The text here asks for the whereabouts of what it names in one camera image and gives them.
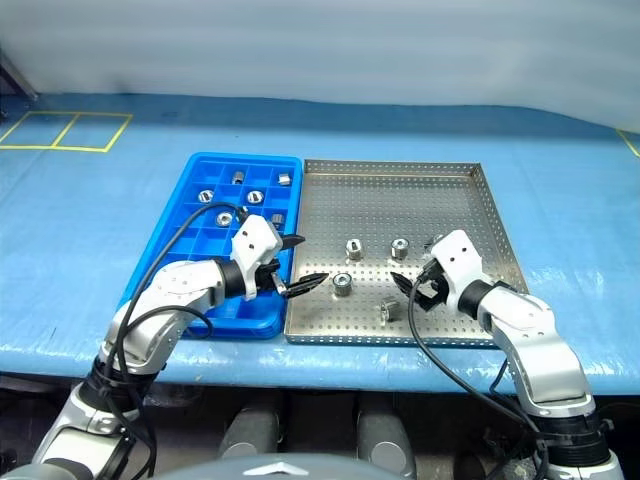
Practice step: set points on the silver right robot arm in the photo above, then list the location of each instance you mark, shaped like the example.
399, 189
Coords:
535, 340

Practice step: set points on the dark rounded shape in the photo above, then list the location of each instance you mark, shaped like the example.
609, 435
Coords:
250, 435
385, 437

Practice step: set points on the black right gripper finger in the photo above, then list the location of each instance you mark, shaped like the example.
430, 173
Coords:
404, 285
430, 244

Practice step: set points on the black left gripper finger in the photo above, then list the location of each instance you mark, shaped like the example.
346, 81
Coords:
294, 240
307, 285

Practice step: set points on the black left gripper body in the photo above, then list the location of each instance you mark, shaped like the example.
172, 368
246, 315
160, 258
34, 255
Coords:
265, 280

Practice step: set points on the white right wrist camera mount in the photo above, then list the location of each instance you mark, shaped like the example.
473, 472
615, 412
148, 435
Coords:
457, 260

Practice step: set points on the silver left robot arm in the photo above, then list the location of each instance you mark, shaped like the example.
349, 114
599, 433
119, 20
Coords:
175, 295

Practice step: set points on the metal nut in blue tray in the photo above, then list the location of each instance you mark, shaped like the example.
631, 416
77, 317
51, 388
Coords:
206, 196
254, 196
223, 218

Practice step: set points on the perforated metal tray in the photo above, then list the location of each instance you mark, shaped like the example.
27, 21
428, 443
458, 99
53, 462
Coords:
390, 205

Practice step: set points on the blue compartment tray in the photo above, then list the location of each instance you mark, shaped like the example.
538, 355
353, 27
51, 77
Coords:
210, 240

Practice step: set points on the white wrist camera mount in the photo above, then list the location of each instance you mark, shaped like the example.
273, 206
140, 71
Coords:
255, 240
457, 260

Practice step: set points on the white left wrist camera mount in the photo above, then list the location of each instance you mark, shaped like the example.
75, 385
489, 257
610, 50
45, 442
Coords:
255, 240

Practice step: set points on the metal nut left on tray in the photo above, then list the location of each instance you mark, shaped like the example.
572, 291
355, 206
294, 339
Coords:
354, 248

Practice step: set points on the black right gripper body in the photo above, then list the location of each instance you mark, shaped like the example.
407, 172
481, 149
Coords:
432, 292

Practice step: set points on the grey robot torso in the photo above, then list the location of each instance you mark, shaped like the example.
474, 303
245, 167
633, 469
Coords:
280, 470

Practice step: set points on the metal frame bar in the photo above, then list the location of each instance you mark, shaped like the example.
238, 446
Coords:
20, 80

